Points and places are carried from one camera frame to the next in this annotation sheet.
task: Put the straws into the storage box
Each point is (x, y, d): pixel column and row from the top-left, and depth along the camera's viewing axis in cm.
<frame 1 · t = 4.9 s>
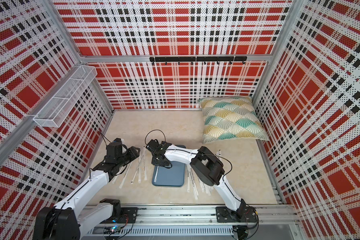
left hand: (140, 151, 87), fingers open
right hand: (158, 162, 91), fingers closed
geometric patterned cushion: (230, 118, 95), point 17 cm above the table
blue storage box: (174, 176, 87), point 2 cm above the table
white wrapped straw: (139, 164, 93), on the table
white wrapped straw 2: (195, 188, 84), on the table
white wrapped straw 3: (188, 184, 85), on the table
white wrapped straw 4: (201, 184, 84), on the table

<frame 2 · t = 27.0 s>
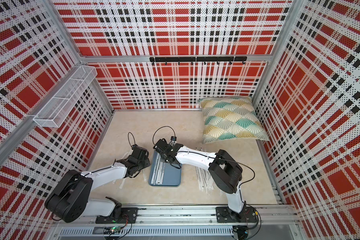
left hand: (148, 160, 93), fingers open
right hand: (169, 156, 87), fingers open
white wrapped straw in box: (155, 171, 90), on the table
white wrapped straw in box 2: (159, 180, 86), on the table
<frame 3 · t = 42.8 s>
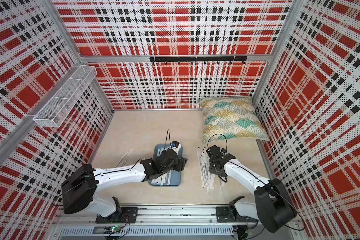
left hand: (184, 158, 84), fingers open
right hand: (218, 169, 86), fingers open
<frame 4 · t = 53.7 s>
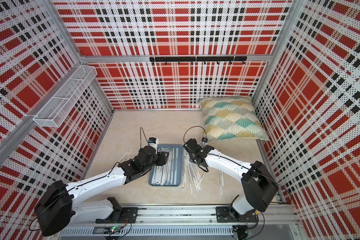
left hand: (166, 153, 84), fingers open
right hand: (198, 158, 86), fingers open
white wrapped straw in box 3: (177, 168, 91), on the table
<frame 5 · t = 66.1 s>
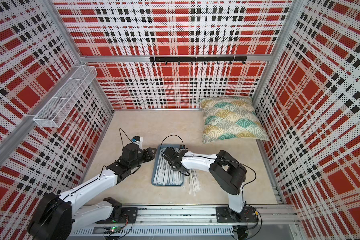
left hand: (155, 150, 86), fingers open
right hand: (180, 165, 90), fingers closed
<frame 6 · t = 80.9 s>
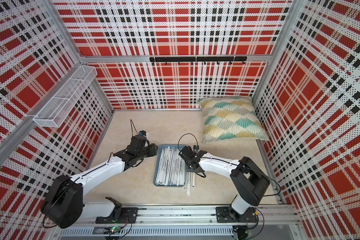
left hand: (156, 147, 89), fingers open
right hand: (194, 166, 88), fingers closed
